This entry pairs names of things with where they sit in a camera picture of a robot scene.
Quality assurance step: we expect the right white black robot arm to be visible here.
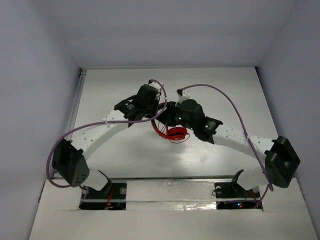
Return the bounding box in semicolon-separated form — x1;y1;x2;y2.
156;99;301;197

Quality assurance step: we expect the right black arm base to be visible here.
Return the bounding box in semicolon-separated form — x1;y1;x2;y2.
211;182;263;210

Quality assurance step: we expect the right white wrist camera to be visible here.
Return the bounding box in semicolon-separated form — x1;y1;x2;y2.
175;88;191;106

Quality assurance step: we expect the thin red headphone cable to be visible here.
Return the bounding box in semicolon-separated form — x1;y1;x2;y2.
152;102;191;144

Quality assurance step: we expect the white foil covered block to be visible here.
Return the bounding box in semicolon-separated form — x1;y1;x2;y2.
125;180;217;211

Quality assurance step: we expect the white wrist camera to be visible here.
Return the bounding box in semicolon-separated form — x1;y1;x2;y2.
148;79;164;93
175;88;191;106

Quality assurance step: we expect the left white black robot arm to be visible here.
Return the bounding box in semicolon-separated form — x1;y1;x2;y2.
46;79;166;197

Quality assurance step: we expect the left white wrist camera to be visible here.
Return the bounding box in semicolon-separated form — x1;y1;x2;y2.
148;79;164;93

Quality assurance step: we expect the aluminium rail at front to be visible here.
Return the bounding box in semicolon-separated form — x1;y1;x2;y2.
109;174;292;181

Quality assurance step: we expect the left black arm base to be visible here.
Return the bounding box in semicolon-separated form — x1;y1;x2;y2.
79;182;127;211

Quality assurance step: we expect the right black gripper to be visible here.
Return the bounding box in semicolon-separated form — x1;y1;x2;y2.
157;101;196;131

